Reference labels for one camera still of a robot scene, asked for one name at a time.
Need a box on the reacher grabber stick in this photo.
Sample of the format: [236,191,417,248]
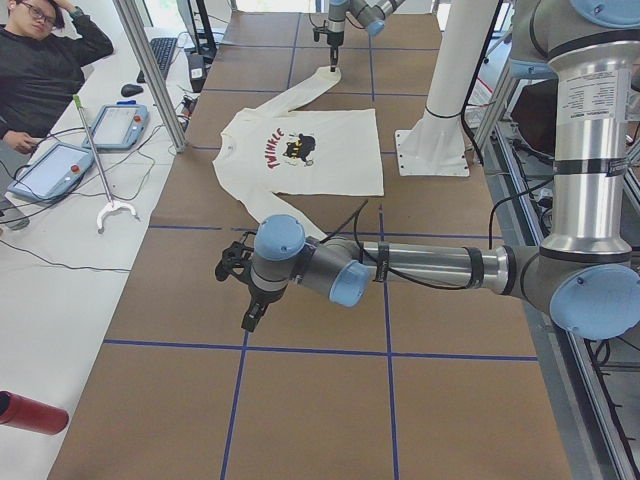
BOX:
[73,94,139,234]

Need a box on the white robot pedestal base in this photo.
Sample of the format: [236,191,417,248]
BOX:
[396,0,500,177]

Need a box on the black keyboard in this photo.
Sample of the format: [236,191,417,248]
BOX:
[149,37,178,80]

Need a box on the aluminium frame post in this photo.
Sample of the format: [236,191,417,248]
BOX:
[113,0,187,153]

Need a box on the near blue teach pendant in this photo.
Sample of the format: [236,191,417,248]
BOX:
[8,142,94,203]

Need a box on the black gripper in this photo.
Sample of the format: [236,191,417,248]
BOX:
[214,241,265,332]
[313,22,345,72]

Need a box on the red cylinder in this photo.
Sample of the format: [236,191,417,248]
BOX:
[1,391,69,435]

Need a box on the person in black sweater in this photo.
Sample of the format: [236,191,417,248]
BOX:
[1,1,114,154]

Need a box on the black computer mouse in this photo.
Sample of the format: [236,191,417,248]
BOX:
[120,84,144,98]

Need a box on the black power adapter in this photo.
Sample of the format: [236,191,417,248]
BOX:
[187,53,207,93]

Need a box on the far blue teach pendant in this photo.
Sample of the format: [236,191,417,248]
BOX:
[90,102,149,151]

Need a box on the blue teach pendant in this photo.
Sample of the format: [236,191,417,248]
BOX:
[8,142,94,203]
[90,102,149,151]

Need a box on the cream long-sleeve cat shirt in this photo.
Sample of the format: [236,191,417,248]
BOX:
[213,66,384,239]

